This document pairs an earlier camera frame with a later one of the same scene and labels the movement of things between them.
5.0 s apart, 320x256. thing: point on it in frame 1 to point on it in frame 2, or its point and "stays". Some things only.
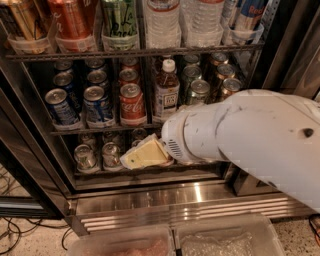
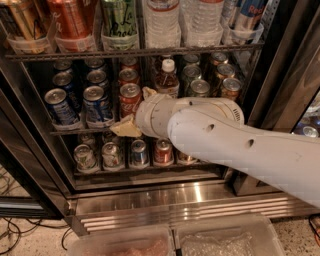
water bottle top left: [162, 24] stays
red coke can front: [132, 108] stays
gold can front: [230, 85] stays
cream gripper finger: [150, 152] to [126, 130]
